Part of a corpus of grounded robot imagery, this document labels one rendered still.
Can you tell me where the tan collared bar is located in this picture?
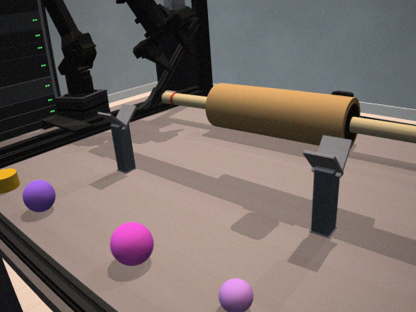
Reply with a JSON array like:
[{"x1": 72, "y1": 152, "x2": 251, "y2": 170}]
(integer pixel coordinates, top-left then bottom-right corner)
[{"x1": 161, "y1": 83, "x2": 416, "y2": 148}]

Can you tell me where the yellow short cylinder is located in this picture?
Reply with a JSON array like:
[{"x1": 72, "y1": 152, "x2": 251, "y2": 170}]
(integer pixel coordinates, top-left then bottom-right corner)
[{"x1": 0, "y1": 169, "x2": 20, "y2": 194}]

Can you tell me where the pink sphere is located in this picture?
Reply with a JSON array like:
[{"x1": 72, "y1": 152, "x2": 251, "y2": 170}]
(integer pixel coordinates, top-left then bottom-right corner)
[
  {"x1": 110, "y1": 222, "x2": 154, "y2": 266},
  {"x1": 219, "y1": 279, "x2": 253, "y2": 312}
]

